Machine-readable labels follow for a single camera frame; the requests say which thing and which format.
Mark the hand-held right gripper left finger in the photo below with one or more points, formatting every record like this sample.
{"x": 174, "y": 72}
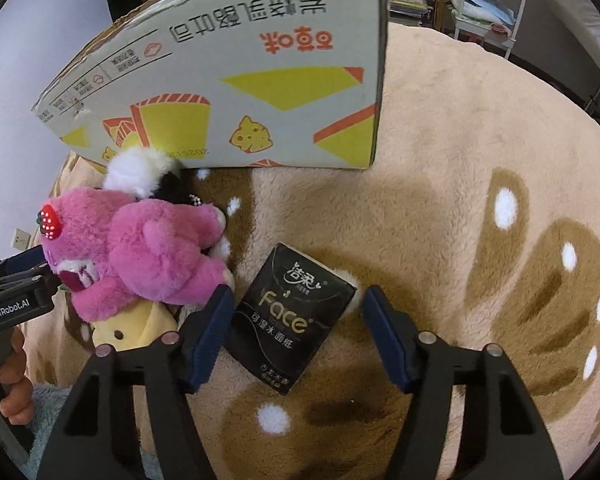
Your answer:
{"x": 211, "y": 340}

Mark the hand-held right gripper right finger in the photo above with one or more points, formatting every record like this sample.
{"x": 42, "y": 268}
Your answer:
{"x": 385, "y": 340}

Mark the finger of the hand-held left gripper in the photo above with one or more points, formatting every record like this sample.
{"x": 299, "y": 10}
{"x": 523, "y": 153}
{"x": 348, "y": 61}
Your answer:
{"x": 25, "y": 259}

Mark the black tissue pack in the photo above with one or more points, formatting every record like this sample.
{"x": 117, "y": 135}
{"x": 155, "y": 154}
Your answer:
{"x": 280, "y": 320}

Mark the yellow plush toy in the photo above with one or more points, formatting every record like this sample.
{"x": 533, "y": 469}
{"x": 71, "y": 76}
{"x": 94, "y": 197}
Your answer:
{"x": 125, "y": 327}

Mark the pink plush bear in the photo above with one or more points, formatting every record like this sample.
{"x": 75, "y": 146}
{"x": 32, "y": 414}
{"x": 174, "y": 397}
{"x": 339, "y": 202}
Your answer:
{"x": 145, "y": 255}

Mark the white and black plush toy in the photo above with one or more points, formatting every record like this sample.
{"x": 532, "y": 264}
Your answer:
{"x": 135, "y": 170}

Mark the printed cardboard box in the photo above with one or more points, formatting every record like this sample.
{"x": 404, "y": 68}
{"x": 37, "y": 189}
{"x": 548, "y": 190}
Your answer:
{"x": 230, "y": 60}

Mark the person's left hand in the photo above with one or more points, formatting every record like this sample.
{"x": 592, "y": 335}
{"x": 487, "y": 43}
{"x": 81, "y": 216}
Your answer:
{"x": 17, "y": 400}

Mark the beige printed blanket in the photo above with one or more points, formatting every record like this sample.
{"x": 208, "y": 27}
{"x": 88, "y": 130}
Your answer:
{"x": 430, "y": 210}

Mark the white trolley cart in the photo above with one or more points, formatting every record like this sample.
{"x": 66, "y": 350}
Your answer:
{"x": 480, "y": 24}

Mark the stack of books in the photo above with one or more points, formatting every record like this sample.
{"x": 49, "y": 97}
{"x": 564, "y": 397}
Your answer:
{"x": 410, "y": 7}

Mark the white padded mattress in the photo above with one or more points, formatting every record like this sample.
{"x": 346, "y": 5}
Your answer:
{"x": 580, "y": 10}

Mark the white wall socket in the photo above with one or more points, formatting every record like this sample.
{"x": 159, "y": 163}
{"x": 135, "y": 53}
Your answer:
{"x": 21, "y": 238}

